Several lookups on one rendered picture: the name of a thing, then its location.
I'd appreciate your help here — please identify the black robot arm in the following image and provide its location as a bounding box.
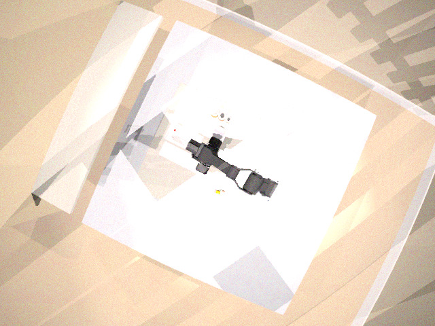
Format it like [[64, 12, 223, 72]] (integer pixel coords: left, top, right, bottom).
[[186, 139, 278, 198]]

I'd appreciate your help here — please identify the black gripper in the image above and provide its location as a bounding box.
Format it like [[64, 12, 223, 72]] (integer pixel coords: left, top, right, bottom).
[[196, 137, 222, 175]]

